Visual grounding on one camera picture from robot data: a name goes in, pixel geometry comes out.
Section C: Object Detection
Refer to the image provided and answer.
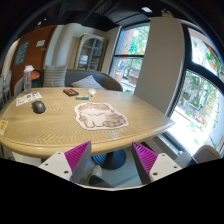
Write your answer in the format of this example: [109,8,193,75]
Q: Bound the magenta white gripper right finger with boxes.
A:
[131,142,181,185]

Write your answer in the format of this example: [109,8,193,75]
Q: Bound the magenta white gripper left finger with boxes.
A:
[40,141,91,183]

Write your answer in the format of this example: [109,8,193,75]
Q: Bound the teal wall poster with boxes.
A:
[14,41,29,66]

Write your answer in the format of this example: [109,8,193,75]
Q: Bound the cat shaped mouse pad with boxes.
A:
[74,102,129,131]

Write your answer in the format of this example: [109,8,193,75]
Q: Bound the black red small box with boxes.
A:
[63,89,79,96]

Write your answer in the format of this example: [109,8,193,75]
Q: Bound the white paper leaflet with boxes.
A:
[16,92,41,106]

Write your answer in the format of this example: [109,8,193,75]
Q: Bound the grey computer mouse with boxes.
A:
[32,101,46,114]

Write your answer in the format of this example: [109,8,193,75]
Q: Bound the green white small tube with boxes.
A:
[76,96,89,100]

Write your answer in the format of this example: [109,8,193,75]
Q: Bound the yellow sticker card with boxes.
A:
[0,120,8,135]

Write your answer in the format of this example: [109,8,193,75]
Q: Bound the light grey cushion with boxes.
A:
[71,75,102,89]

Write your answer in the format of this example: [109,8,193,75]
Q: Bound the white sneaker shoe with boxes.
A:
[89,165,102,177]

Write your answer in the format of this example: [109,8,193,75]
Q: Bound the striped grey cushion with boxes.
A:
[43,65,67,87]

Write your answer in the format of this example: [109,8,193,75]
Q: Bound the black table pedestal base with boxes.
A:
[92,149,127,170]

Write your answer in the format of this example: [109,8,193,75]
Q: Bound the wooden glass display cabinet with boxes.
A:
[75,33,107,71]

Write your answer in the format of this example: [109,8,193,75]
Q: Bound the grey curved sofa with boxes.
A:
[14,69,123,96]

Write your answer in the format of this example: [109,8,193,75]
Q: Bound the clear plastic water bottle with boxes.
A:
[24,65,34,94]

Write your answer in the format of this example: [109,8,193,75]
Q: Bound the beige chair right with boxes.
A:
[193,145,221,163]

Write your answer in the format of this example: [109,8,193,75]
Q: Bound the orange wooden door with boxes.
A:
[10,25,57,92]

